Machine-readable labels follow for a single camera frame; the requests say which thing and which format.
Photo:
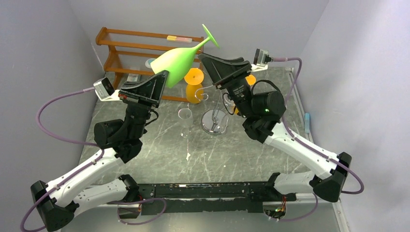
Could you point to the clear glass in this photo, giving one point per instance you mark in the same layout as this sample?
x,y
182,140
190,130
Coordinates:
x,y
185,117
227,101

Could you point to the blue object at wall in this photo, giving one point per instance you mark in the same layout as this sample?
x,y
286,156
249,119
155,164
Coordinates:
x,y
307,128

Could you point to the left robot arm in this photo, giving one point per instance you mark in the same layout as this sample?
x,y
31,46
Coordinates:
x,y
118,141

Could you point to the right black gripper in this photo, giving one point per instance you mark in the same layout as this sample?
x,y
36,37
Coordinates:
x,y
230,79

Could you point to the small white box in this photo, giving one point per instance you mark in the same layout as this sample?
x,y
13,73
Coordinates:
x,y
133,77

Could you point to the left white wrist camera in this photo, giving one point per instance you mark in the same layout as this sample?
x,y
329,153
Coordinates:
x,y
105,91

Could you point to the chrome wine glass rack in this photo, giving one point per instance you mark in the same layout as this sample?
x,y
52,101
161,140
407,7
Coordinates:
x,y
216,120

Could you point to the wooden shelf rack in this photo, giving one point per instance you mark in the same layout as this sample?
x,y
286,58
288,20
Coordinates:
x,y
128,50

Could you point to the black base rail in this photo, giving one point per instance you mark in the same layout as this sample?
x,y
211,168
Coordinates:
x,y
205,197

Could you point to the yellow pink eraser bar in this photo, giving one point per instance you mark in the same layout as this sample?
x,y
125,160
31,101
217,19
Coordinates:
x,y
179,39

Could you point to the orange plastic goblet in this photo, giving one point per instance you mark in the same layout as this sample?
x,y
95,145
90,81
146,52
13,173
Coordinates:
x,y
251,80
194,79

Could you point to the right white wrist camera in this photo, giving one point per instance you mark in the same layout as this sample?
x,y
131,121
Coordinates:
x,y
261,60

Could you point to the green plastic goblet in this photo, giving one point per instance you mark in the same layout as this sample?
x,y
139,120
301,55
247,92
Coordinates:
x,y
178,61

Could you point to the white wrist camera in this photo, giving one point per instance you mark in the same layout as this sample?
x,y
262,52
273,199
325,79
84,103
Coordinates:
x,y
105,91
261,60

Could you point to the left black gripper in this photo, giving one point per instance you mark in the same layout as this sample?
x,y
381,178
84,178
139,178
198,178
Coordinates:
x,y
148,92

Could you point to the blue oval package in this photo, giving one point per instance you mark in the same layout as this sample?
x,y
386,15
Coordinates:
x,y
148,62

